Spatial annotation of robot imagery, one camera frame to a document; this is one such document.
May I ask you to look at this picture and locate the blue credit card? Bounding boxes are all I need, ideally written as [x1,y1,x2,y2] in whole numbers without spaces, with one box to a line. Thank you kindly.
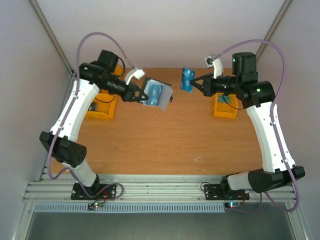
[144,80,163,107]
[180,68,196,93]

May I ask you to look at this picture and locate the black card holder wallet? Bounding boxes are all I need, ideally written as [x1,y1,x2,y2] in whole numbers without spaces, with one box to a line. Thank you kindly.
[139,77,173,111]

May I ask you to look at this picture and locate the dark VIP card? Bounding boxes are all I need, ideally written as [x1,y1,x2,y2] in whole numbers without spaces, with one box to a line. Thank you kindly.
[88,102,98,112]

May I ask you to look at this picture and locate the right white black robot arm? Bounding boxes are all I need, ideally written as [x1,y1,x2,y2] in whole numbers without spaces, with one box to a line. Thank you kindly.
[190,52,305,198]

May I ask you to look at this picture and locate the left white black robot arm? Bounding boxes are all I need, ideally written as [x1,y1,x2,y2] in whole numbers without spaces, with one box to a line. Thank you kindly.
[39,50,147,199]

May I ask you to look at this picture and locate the green card in right bin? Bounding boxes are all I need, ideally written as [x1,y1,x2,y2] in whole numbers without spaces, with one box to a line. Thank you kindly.
[217,94,230,104]

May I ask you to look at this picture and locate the yellow bin near left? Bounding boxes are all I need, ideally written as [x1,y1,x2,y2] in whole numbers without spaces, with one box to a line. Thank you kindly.
[85,97,117,120]

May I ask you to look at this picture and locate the yellow bin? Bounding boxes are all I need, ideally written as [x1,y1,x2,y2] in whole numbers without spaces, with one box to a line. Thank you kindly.
[85,97,117,120]
[112,65,125,77]
[213,93,239,119]
[95,92,117,102]

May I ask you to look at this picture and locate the yellow bin middle left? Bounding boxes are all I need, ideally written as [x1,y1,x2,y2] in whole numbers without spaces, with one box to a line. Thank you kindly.
[95,92,117,102]

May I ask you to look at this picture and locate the yellow bin far left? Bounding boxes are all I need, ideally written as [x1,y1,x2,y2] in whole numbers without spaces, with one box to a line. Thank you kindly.
[112,65,125,77]

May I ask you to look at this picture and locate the yellow bin right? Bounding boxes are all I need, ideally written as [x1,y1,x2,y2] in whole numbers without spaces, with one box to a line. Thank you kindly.
[213,93,239,119]

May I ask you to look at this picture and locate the left small circuit board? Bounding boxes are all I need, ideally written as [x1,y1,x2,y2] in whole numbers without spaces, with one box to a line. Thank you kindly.
[87,202,104,211]

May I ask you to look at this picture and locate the small circuit board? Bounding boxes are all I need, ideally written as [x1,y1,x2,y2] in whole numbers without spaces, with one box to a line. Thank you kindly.
[224,201,243,209]
[87,202,104,211]

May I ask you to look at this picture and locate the right small circuit board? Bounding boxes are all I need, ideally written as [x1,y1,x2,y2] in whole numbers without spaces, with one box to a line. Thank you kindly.
[224,201,243,209]

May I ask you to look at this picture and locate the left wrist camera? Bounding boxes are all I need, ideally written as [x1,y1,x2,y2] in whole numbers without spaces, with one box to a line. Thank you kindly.
[124,67,146,86]

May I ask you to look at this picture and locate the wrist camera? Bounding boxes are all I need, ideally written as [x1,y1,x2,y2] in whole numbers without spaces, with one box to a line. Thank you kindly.
[124,67,146,86]
[204,53,224,79]

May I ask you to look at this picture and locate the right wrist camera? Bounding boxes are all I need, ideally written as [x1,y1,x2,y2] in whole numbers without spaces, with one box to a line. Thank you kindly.
[204,53,224,79]

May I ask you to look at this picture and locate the left aluminium corner post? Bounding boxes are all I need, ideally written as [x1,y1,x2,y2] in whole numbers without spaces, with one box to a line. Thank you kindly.
[29,0,76,77]

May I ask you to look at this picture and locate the aluminium corner post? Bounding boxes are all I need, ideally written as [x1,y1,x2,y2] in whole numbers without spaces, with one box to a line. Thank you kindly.
[256,0,294,64]
[29,0,76,77]

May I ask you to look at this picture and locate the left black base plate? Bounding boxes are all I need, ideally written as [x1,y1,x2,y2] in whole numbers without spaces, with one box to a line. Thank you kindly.
[70,183,117,201]

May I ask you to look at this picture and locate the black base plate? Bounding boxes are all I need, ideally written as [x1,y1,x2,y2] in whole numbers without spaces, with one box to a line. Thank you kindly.
[70,183,117,201]
[200,182,250,201]

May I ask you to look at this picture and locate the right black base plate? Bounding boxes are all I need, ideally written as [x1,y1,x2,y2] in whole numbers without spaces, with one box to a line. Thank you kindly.
[200,182,250,201]

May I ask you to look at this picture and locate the right aluminium corner post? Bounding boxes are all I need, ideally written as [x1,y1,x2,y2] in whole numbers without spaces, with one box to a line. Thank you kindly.
[256,0,294,64]

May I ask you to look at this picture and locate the aluminium rail frame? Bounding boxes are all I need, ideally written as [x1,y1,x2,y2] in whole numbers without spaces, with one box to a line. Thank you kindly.
[22,173,298,203]

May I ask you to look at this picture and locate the grey slotted cable duct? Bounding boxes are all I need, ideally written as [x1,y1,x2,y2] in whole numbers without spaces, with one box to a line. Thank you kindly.
[33,202,225,214]

